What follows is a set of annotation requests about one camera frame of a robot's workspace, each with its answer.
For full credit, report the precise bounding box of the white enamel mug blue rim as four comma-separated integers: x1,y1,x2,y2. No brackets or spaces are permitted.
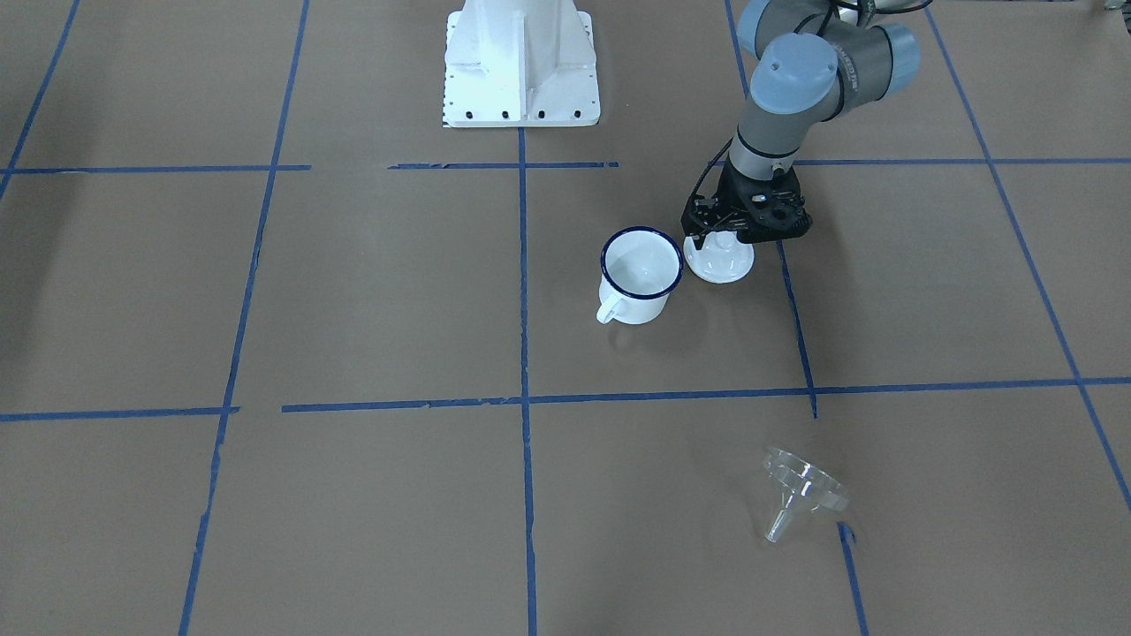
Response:
596,226,684,325

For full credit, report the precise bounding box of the clear plastic funnel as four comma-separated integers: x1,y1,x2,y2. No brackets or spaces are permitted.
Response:
763,447,851,543

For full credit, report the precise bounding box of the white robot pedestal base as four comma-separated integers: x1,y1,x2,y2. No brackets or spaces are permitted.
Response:
442,1,601,128

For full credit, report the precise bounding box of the far black camera cable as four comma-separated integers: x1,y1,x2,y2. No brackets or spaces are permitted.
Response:
692,137,736,222

